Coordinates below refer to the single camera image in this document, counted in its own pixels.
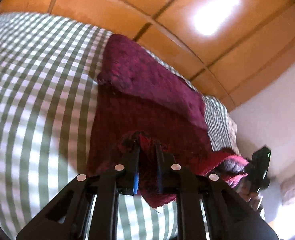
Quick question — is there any dark red patterned garment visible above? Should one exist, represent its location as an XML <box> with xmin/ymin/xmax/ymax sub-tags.
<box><xmin>88</xmin><ymin>34</ymin><xmax>247</xmax><ymax>208</ymax></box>

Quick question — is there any person's right hand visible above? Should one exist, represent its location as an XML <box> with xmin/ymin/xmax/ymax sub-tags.
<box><xmin>236</xmin><ymin>178</ymin><xmax>265</xmax><ymax>218</ymax></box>

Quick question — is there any green white checkered bedsheet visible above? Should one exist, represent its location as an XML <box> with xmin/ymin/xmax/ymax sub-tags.
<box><xmin>0</xmin><ymin>11</ymin><xmax>241</xmax><ymax>240</ymax></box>

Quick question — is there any wooden wardrobe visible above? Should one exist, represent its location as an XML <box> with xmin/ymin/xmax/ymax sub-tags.
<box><xmin>0</xmin><ymin>0</ymin><xmax>295</xmax><ymax>110</ymax></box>

